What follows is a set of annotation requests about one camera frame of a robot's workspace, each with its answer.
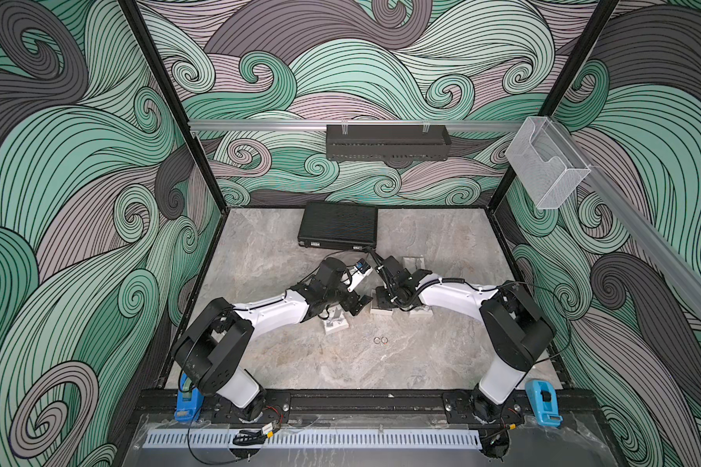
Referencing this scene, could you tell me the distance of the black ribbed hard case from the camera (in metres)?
1.06

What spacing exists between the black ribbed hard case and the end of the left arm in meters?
0.28

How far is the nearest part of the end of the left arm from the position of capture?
77 cm
